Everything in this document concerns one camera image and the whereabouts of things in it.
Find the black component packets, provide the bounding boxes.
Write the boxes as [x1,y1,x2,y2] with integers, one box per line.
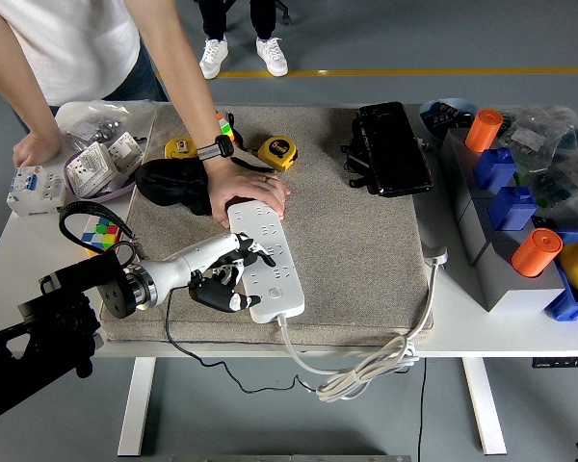
[424,103,478,134]

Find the yellow tape measure black face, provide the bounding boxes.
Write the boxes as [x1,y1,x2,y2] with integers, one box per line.
[164,137,201,159]

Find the black cloth pouch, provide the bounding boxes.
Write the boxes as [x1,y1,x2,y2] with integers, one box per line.
[134,158,213,217]

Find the yellow tape measure 5m print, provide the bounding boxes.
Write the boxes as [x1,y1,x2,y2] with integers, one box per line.
[256,135,299,172]

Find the blue plastic block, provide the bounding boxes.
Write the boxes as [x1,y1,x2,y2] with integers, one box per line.
[487,186,539,232]
[472,146,518,192]

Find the white wall socket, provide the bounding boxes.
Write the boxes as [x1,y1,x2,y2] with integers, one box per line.
[106,130,145,174]
[66,141,118,198]

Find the black electronic device case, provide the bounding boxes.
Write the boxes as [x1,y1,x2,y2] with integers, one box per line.
[341,100,434,198]

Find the white table leg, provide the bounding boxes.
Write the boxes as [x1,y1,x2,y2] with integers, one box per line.
[117,358,156,457]
[460,356,508,456]

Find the person's left hand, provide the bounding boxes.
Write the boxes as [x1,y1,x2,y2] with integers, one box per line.
[205,156,292,227]

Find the black wristwatch grey band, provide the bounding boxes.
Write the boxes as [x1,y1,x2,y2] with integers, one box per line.
[195,134,236,161]

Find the purple tray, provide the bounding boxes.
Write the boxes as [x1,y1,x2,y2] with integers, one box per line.
[63,139,139,206]

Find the clear bag with white label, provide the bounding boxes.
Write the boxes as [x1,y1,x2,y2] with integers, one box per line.
[499,104,578,163]

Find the grey-brown mat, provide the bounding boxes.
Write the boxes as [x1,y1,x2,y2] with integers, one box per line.
[100,103,435,347]

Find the black desk control panel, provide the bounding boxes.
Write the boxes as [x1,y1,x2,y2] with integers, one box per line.
[532,356,578,370]

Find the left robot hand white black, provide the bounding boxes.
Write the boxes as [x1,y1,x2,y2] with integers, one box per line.
[146,233,276,314]

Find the colourful puzzle cube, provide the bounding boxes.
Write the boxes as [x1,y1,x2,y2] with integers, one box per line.
[81,215,122,256]
[215,111,237,143]

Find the orange cylinder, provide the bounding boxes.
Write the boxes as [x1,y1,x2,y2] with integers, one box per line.
[511,228,565,279]
[464,109,505,153]

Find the white circuit breaker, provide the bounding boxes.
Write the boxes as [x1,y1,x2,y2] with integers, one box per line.
[5,164,67,218]

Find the white power strip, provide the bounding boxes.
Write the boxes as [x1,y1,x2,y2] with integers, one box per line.
[225,200,305,323]

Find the black office chair base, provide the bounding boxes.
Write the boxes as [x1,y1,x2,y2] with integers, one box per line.
[272,0,293,26]

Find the light blue bowl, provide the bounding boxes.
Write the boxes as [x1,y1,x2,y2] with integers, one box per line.
[419,97,481,145]

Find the clear bag of screws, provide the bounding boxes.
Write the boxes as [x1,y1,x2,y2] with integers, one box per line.
[55,99,158,150]

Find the white power strip cable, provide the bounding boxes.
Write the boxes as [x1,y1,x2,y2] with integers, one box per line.
[275,244,450,404]

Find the blue plastic bin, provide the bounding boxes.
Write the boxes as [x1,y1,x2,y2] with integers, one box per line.
[543,228,578,322]

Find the person in white shoes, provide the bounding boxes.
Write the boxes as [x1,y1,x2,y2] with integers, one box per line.
[197,0,290,81]

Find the thin black plug cord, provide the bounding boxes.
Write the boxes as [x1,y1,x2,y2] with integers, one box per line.
[165,287,322,395]

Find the clear bag of dark parts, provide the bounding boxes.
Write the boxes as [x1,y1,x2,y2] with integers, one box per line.
[514,143,578,232]

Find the person's right hand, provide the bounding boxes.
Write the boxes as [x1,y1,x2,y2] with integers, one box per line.
[12,132,62,168]

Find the black hanging cable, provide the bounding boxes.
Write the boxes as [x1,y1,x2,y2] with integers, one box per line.
[416,358,428,462]

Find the black tape measure strap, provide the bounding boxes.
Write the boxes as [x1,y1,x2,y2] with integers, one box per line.
[226,113,276,174]

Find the grey block holder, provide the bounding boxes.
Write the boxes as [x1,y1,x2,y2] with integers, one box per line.
[460,192,567,314]
[438,127,519,225]

